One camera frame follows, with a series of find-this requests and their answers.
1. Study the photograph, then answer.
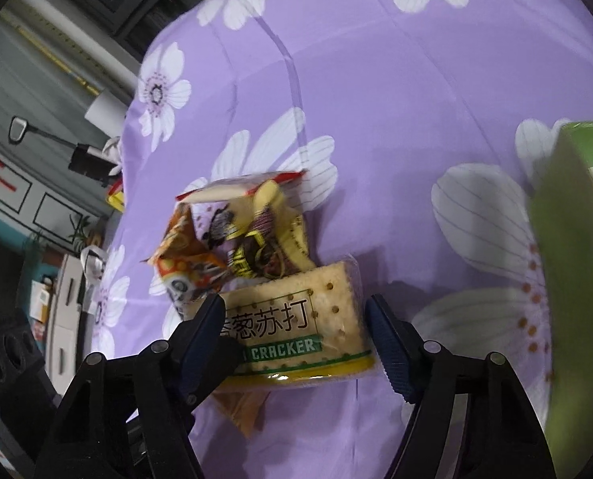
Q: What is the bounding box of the orange panda snack packet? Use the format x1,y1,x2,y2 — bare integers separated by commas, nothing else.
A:
147,207,272,440

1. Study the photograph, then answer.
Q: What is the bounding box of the white paper roll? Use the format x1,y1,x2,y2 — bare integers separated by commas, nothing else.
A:
14,0,132,137

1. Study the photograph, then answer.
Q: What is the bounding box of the white cabinet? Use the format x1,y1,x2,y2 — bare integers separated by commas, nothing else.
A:
42,253,102,360

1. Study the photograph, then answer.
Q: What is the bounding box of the cracker packet with green label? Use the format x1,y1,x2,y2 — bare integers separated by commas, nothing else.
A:
216,254,377,390

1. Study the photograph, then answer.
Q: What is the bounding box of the small lamp on arm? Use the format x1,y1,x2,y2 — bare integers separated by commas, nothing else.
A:
8,116,77,149

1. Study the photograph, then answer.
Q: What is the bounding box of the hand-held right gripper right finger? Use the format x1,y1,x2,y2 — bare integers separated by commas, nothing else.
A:
363,294,557,479

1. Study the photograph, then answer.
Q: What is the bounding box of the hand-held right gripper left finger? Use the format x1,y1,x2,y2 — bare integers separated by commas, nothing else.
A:
34,292,227,479

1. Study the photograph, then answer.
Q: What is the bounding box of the yellow red packet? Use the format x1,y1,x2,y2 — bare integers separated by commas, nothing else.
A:
107,182,127,211

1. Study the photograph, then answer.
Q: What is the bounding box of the beige red-edged snack packet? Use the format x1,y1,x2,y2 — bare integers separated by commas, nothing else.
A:
175,170,308,206

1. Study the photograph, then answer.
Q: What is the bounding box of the green cardboard box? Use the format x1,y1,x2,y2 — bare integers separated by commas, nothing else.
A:
528,120,593,460

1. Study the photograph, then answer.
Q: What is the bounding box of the green potted plant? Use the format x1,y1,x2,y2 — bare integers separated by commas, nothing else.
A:
67,214,95,247

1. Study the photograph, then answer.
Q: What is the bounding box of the gold brown snack packet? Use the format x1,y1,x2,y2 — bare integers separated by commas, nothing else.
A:
226,184,313,280

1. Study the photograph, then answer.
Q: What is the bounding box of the black device on stand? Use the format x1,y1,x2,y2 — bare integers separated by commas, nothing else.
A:
69,144,116,181

